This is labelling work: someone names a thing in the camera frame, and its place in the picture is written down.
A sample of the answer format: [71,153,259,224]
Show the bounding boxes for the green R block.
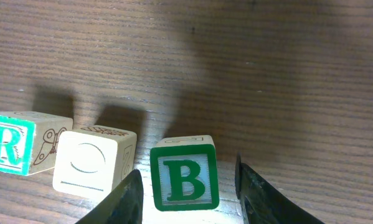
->
[0,111,73,176]

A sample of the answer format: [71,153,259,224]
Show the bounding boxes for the green B block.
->
[150,135,219,212]

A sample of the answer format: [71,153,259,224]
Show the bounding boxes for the yellow O block front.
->
[52,124,138,200]

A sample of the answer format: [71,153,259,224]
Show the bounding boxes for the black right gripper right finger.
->
[235,153,323,224]

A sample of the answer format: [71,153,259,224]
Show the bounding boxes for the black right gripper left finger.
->
[76,169,143,224]

